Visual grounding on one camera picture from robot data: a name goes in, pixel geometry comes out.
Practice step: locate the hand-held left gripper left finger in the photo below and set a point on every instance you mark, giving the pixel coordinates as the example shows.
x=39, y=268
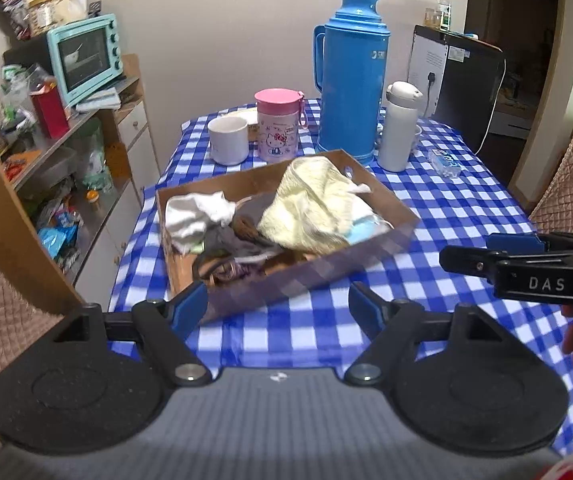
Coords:
x=191, y=305

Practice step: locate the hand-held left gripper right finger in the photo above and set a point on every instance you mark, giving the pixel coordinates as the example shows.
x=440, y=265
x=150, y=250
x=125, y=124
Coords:
x=366, y=305

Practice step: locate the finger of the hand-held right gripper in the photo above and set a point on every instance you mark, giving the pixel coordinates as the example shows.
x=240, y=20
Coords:
x=471, y=260
x=514, y=242

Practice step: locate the dark purple scrunchie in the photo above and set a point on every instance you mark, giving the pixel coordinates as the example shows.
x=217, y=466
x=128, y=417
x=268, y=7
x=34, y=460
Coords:
x=231, y=272

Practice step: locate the light green cloth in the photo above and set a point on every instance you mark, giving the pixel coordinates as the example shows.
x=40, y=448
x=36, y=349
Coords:
x=196, y=248

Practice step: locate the brown cardboard box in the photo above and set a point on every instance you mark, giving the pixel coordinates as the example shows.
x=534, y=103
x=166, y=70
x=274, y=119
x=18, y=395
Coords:
x=316, y=270

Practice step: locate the blue face mask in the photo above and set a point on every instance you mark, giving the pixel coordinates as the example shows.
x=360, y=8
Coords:
x=366, y=230

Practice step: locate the white cloth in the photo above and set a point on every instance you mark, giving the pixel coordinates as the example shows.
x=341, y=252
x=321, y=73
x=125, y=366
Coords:
x=191, y=215

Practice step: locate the dark brown cloth pouch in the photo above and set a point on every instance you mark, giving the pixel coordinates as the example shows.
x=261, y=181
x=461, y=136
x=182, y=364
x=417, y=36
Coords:
x=246, y=227

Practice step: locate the yellow towel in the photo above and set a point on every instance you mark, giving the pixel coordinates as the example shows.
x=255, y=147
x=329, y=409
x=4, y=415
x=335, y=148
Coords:
x=311, y=205

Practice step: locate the blue white checkered tablecloth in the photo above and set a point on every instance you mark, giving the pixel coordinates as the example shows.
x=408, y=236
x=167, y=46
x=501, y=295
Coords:
x=466, y=210

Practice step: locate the small clear plastic packet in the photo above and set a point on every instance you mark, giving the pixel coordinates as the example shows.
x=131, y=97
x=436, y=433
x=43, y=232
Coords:
x=445, y=164

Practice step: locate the white insulated bottle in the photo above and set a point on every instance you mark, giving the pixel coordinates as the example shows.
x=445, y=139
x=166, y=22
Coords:
x=396, y=135

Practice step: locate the blue snack packet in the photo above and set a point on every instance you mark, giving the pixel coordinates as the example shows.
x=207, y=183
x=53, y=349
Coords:
x=59, y=240

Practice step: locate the black mini fridge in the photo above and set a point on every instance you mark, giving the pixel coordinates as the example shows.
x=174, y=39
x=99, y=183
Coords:
x=471, y=85

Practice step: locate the white mug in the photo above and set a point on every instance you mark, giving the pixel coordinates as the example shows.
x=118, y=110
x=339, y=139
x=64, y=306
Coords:
x=229, y=142

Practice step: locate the green printed plastic bag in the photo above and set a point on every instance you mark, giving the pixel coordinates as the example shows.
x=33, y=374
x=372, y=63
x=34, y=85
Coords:
x=94, y=160

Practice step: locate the white drawer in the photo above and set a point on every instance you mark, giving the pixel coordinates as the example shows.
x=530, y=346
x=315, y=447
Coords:
x=131, y=125

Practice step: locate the pink lidded cup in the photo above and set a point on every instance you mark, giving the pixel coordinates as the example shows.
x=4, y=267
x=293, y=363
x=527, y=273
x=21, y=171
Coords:
x=279, y=130

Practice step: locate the blue thermos flask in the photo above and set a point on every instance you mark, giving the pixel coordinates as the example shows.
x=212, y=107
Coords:
x=351, y=90

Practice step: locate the stack of papers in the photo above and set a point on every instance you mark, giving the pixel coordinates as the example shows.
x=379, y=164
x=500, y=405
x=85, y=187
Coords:
x=99, y=101

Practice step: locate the red box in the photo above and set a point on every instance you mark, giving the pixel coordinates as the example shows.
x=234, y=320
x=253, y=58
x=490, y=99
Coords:
x=51, y=112

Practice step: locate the clear glass bottle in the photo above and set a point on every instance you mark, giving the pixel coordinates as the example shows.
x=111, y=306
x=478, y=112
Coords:
x=445, y=7

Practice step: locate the teal toaster oven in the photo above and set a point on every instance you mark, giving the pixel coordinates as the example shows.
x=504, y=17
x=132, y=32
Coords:
x=84, y=60

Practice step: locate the black appliance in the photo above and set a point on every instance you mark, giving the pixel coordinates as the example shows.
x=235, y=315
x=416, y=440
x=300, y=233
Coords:
x=26, y=57

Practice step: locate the pile of snack packets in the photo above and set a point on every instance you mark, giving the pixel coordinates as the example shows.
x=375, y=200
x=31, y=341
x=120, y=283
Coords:
x=41, y=5

